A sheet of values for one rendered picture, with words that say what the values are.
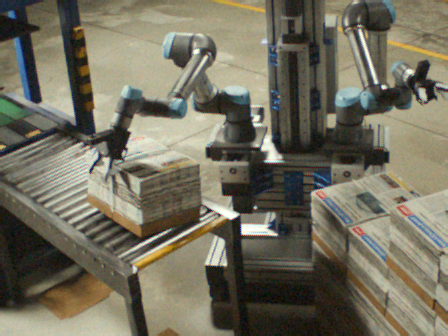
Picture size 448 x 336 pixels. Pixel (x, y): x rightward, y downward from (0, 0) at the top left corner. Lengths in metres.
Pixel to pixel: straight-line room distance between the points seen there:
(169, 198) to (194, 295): 1.14
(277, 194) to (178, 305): 0.77
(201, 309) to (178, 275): 0.32
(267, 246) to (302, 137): 0.61
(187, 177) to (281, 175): 0.75
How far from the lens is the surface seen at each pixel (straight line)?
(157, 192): 2.73
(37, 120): 4.01
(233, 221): 2.90
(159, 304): 3.80
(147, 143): 3.00
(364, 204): 2.89
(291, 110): 3.47
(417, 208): 2.42
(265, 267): 3.59
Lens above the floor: 2.33
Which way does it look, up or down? 31 degrees down
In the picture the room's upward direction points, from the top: 3 degrees counter-clockwise
